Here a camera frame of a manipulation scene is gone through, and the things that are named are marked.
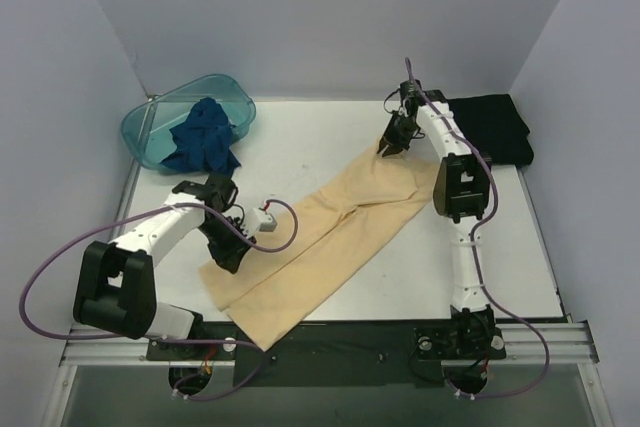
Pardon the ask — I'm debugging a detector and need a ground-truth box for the aluminium frame rail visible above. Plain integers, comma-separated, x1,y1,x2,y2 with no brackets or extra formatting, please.
60,320,600,366

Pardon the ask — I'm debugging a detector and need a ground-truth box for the blue t shirt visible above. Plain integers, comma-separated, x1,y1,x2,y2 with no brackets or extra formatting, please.
161,97,241,177

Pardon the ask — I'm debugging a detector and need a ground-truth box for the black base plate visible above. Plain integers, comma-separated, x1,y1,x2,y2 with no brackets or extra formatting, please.
146,316,506,393

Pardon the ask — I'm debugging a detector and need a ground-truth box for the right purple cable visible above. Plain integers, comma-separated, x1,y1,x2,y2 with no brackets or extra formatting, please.
403,56,554,401

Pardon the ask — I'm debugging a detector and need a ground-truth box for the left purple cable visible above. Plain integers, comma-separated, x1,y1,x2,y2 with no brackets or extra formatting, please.
19,199,300,402

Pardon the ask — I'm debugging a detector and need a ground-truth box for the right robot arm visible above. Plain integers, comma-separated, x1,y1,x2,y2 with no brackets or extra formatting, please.
377,80,494,356

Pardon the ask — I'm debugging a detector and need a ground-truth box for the teal plastic basket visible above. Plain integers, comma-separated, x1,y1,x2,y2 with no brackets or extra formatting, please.
121,74,256,174

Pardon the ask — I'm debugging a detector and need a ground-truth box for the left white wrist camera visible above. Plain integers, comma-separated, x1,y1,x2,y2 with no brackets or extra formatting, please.
244,207,277,237

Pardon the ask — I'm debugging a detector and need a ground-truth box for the black folded t shirt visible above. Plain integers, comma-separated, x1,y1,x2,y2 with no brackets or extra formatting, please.
448,94,534,167

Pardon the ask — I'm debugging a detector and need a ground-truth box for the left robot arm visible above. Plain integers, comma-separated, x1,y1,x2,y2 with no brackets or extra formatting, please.
73,174,255,359

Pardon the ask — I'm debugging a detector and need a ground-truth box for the beige t shirt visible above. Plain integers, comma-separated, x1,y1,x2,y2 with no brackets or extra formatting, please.
199,147,438,350

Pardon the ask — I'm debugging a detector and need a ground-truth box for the purple cable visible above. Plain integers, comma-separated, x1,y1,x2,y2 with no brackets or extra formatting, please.
19,199,300,402
403,56,554,401

